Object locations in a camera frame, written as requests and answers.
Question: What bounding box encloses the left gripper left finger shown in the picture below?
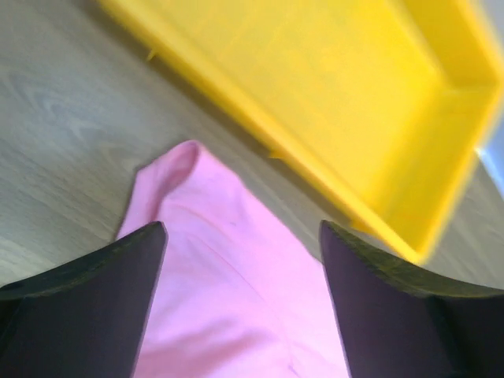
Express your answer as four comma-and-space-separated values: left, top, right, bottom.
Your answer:
1, 221, 168, 377

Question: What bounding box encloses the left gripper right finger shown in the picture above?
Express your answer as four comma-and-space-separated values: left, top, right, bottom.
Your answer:
319, 220, 503, 377

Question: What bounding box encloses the pink t shirt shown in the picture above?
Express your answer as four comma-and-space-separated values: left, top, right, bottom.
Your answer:
119, 141, 348, 377

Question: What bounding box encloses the yellow plastic bin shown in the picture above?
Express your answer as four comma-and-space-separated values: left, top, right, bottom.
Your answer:
102, 0, 503, 265

